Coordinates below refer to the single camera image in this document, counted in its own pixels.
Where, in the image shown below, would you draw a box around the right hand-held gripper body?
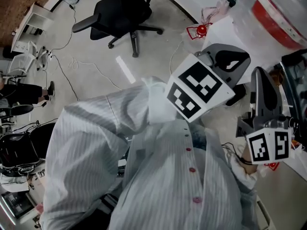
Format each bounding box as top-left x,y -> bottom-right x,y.
236,67 -> 300,165

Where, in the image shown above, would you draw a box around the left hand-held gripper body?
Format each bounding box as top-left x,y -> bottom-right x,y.
166,43 -> 252,124

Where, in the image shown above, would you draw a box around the person's right forearm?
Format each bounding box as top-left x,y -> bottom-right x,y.
230,149 -> 260,190

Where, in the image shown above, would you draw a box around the person's left forearm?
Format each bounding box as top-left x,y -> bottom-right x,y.
62,77 -> 179,138

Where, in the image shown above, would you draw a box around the large water bottle red label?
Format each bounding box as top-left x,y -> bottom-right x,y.
236,0 -> 307,51

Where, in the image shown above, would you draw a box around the clear empty jug red cap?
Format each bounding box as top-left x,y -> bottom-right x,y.
186,22 -> 214,42
262,161 -> 281,177

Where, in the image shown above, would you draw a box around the person's jeans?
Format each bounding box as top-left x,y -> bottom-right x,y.
191,126 -> 209,151

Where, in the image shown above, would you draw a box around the pink plastic bag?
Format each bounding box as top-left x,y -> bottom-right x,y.
201,0 -> 233,24

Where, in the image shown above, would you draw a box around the person's striped white coat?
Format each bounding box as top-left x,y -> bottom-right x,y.
39,77 -> 260,230

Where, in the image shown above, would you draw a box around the black office chair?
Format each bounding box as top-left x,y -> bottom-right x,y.
71,0 -> 165,58

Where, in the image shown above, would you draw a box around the black round chair back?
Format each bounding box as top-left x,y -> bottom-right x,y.
28,122 -> 59,159

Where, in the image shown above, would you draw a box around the white low shelf table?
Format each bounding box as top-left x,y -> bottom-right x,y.
11,3 -> 55,54

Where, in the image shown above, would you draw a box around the white mesh office chair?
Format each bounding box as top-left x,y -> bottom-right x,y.
8,40 -> 50,78

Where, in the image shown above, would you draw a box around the black equipment pack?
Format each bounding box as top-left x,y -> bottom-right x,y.
0,132 -> 41,170

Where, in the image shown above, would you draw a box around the black monitor screen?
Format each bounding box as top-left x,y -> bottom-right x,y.
0,190 -> 34,225

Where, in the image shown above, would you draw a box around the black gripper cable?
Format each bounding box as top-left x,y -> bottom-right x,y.
221,142 -> 253,165

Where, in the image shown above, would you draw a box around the black cable with adapter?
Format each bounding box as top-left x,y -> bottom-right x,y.
49,5 -> 77,55
51,54 -> 80,102

